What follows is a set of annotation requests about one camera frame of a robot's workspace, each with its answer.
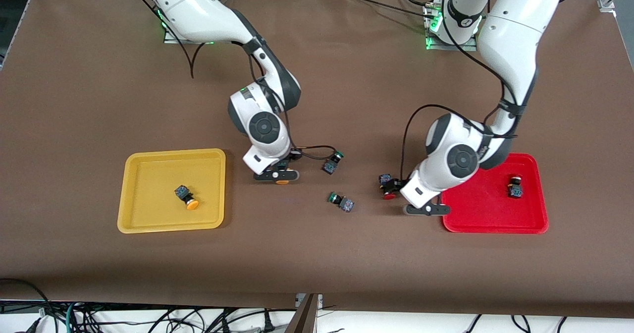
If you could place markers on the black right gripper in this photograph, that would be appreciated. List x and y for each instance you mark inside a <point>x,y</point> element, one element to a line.
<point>283,165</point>

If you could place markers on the white metal bracket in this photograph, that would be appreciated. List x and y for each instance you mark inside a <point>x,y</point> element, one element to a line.
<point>298,301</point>

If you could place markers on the red push button switch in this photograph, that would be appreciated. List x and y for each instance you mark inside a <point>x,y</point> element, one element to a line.
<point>515,192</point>
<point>385,179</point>

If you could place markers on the brown table mat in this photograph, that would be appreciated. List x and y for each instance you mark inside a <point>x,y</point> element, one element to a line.
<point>317,253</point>

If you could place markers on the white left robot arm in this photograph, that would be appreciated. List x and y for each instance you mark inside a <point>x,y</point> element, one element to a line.
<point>510,40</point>

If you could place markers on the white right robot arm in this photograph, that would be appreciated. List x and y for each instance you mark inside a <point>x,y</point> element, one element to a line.
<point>198,11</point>

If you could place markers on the yellow push button switch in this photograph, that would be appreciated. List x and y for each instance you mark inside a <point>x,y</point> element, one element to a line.
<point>282,181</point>
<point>182,192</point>

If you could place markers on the wooden post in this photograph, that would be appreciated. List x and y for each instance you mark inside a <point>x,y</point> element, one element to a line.
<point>304,318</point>

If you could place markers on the red plastic tray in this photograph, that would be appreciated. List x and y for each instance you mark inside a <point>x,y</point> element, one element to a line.
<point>495,209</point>

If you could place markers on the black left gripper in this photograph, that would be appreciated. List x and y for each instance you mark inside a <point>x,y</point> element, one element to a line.
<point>397,184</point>

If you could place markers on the yellow plastic tray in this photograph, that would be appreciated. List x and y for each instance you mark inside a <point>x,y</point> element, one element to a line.
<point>158,174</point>

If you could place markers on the green push button switch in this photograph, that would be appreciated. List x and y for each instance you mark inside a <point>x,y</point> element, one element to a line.
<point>329,167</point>
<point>346,205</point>

